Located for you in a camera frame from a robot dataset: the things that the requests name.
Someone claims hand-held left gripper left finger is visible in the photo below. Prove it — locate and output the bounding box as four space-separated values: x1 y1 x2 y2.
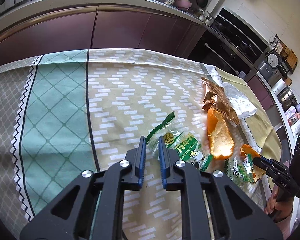
19 135 147 240

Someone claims wire rack with utensils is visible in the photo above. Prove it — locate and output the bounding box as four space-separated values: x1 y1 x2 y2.
269 35 298 73

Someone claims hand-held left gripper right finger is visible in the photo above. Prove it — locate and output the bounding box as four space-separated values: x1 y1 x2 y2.
158 136 283 240

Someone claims pink pot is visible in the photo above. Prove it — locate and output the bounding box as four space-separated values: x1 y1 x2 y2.
174 0 193 11

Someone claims patterned tablecloth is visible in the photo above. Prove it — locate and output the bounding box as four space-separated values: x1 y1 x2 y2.
0 48 283 240

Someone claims copper foil snack bag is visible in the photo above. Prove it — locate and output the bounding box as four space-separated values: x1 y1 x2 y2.
201 77 240 126

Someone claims kitchen counter with cabinets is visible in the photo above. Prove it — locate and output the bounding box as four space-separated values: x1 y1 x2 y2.
0 0 208 68

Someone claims white tissue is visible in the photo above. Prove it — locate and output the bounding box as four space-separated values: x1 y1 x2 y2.
222 81 257 118

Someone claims large green snack wrapper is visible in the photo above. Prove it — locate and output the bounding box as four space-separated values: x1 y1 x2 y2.
145 111 213 172

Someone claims small orange peel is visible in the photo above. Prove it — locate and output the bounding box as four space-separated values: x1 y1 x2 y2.
240 144 266 183

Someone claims stainless steel pot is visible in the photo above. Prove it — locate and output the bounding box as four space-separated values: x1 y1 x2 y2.
277 86 298 108

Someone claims large orange peel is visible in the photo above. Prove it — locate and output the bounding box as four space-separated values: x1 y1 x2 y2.
206 108 235 160

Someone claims person's right forearm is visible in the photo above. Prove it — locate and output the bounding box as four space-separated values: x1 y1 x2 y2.
275 209 300 240

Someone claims person's right hand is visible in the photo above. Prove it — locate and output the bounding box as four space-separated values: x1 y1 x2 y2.
264 189 294 220

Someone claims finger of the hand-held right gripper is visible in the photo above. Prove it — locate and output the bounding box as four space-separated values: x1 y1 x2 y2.
252 158 278 179
259 155 289 172

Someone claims grey rice cooker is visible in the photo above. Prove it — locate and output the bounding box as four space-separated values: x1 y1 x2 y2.
257 50 283 77

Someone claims gas stove with pots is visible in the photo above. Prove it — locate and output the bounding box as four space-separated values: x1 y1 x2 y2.
210 19 255 53

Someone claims black built-in oven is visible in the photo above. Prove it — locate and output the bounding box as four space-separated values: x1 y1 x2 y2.
187 27 260 80

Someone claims small green snack wrapper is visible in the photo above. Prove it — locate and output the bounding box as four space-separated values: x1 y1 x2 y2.
224 152 256 184

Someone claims black range hood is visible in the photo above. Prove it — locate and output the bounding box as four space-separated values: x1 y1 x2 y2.
219 7 268 53

